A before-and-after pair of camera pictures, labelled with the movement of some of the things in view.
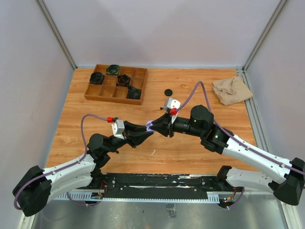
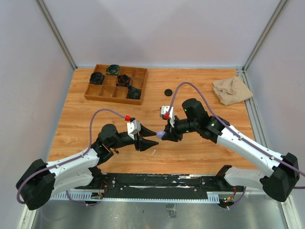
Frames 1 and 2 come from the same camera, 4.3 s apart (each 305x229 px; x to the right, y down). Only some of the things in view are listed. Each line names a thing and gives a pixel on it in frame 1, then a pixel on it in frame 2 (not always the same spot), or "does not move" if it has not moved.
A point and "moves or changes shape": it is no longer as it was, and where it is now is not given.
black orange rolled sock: (123, 80) does not move
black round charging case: (168, 92) does not move
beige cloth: (232, 90) does not move
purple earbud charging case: (148, 124) moves or changes shape
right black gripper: (164, 125) → (169, 130)
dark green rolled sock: (133, 93) does not move
